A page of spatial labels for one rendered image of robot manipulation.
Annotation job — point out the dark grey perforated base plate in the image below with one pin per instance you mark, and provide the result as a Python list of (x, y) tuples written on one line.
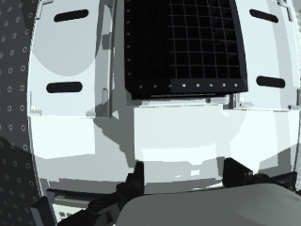
[(18, 185)]

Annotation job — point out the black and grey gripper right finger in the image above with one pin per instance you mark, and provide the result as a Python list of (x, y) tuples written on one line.
[(236, 174)]

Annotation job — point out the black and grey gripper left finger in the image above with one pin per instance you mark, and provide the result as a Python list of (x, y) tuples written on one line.
[(105, 210)]

